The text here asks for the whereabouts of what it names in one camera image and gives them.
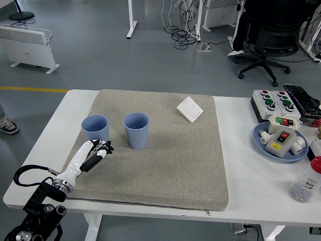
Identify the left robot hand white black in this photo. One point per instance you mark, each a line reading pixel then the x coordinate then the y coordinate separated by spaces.
pixel 79 158

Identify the blue ribbed plastic cup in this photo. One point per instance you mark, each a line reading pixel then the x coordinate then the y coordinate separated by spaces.
pixel 137 138
pixel 96 131

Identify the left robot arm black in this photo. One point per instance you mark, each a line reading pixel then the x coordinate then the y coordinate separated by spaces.
pixel 42 200

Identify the white push-button control box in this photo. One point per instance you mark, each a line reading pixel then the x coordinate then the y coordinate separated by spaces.
pixel 262 105
pixel 291 111

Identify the white table leg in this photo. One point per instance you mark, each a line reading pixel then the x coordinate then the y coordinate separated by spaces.
pixel 93 227
pixel 272 233

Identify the person's foot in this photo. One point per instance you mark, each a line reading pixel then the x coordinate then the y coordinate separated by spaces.
pixel 7 125

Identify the grey-brown fabric mat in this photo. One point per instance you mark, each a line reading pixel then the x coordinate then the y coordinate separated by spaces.
pixel 163 163

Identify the white panel heater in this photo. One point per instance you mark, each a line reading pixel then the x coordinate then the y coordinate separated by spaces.
pixel 27 47
pixel 220 13

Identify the white desk leg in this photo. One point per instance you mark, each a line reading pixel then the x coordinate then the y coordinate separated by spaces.
pixel 309 49
pixel 198 15
pixel 131 17

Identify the black fan stand base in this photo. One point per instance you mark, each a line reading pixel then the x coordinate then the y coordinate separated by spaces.
pixel 21 15

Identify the grey power strip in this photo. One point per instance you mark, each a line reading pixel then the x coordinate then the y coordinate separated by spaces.
pixel 242 229

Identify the blue round plate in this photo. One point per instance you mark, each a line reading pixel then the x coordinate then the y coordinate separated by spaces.
pixel 260 150

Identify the white pipe fitting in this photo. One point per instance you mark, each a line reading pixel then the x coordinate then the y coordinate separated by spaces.
pixel 299 146
pixel 264 138

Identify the seated person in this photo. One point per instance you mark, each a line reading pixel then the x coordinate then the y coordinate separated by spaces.
pixel 240 30

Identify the clear bottle red cap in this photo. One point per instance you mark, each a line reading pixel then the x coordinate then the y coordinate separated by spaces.
pixel 304 183

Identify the black office chair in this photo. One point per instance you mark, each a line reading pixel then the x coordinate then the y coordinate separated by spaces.
pixel 276 42

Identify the white small box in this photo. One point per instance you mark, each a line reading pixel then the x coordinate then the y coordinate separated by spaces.
pixel 316 149

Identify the white wall switch plate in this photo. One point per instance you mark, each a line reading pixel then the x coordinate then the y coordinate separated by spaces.
pixel 190 109

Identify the white switch box green red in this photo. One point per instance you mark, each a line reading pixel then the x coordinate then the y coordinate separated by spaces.
pixel 274 126

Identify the grey switch box red rocker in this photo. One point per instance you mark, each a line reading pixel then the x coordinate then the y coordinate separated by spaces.
pixel 279 146

